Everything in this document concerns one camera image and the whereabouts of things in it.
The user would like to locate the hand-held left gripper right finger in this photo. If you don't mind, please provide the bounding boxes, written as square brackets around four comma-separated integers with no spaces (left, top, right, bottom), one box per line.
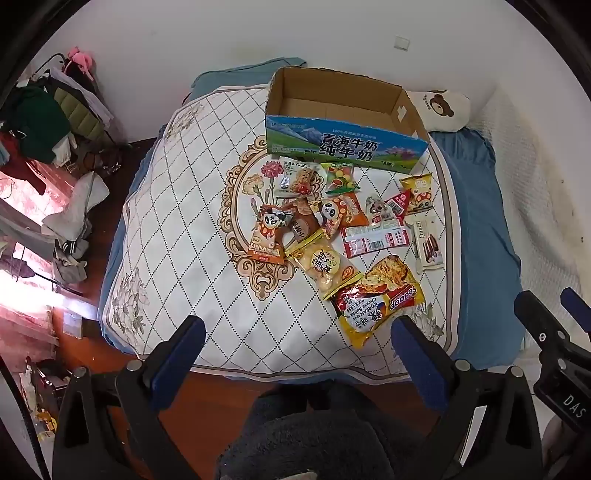
[392,315,543,480]

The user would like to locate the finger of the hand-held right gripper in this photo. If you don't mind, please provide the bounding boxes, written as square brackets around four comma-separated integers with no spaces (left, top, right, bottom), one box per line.
[560,287,591,335]
[514,290,571,354]

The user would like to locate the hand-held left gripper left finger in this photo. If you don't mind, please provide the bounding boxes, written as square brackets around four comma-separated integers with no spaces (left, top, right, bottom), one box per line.
[53,315,206,480]

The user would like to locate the instant noodle packet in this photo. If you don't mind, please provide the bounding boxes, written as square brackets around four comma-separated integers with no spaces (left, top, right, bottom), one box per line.
[329,254,424,350]

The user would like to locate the white chocolate biscuit packet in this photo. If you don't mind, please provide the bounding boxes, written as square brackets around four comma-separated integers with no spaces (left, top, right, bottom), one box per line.
[407,214,445,271]

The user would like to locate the red white barcode packet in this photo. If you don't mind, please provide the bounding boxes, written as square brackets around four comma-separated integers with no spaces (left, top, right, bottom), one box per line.
[342,219,411,258]

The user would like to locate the clear yellow chips packet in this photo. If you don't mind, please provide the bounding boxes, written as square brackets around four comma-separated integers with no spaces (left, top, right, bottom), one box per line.
[287,236,363,299]

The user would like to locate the orange panda snack packet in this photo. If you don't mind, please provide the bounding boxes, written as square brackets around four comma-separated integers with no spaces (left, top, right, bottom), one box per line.
[248,205,296,265]

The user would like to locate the small red snack packet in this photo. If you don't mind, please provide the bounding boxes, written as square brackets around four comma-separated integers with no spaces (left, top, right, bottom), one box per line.
[385,189,413,217]

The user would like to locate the yellow mushroom snack packet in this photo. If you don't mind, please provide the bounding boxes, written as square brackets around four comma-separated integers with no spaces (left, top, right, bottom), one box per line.
[399,172,433,213]

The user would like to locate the orange panda mushroom packet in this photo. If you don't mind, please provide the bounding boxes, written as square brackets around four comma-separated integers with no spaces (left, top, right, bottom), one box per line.
[318,193,370,238]

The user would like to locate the brown snack packet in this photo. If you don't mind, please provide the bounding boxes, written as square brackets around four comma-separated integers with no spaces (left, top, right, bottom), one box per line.
[281,198,326,244]

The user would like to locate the green candy packet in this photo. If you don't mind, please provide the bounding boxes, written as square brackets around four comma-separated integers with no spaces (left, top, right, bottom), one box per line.
[321,161,360,195]

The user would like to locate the white cartoon bread packet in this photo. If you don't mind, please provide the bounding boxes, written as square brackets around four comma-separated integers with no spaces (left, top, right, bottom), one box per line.
[276,156,320,198]

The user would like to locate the cardboard box with blue print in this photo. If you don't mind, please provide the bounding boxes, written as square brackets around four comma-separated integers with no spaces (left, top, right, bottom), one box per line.
[265,67,430,175]

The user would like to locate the blue bed sheet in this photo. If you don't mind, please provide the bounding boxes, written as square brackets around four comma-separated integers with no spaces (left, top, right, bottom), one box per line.
[96,69,530,385]

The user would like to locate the white lace blanket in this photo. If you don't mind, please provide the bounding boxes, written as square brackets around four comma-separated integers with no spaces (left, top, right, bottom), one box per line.
[462,83,591,358]

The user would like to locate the person's dark fuzzy legs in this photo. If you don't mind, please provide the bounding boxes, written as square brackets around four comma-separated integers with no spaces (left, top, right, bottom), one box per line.
[216,378,432,480]

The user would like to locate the white garment pile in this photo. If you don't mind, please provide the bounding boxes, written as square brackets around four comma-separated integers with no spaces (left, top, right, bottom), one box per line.
[41,171,112,287]

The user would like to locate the white bear pillow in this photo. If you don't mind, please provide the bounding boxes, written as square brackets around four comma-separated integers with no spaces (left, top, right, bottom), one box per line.
[410,88,472,134]

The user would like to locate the clothes rack with clothes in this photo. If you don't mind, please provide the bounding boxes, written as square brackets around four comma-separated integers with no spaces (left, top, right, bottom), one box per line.
[0,53,118,178]

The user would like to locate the blue pillow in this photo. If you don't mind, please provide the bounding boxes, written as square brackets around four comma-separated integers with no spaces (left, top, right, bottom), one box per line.
[191,57,308,101]

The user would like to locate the pink plush toy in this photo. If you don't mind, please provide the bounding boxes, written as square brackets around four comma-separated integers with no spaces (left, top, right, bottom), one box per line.
[66,45,94,75]

